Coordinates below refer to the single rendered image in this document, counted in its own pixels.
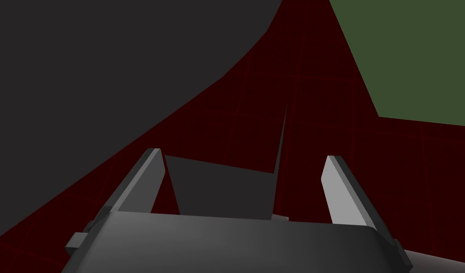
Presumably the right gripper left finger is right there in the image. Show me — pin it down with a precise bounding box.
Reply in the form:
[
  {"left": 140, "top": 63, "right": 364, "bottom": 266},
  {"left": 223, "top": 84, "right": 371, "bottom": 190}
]
[{"left": 85, "top": 148, "right": 166, "bottom": 230}]

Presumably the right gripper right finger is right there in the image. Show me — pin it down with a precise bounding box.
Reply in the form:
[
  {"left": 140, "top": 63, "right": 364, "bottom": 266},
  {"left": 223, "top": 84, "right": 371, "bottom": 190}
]
[{"left": 320, "top": 155, "right": 400, "bottom": 243}]

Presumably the dark grey round table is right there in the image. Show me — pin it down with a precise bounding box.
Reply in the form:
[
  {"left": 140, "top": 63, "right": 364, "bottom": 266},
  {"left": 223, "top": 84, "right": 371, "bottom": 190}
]
[{"left": 0, "top": 0, "right": 284, "bottom": 244}]

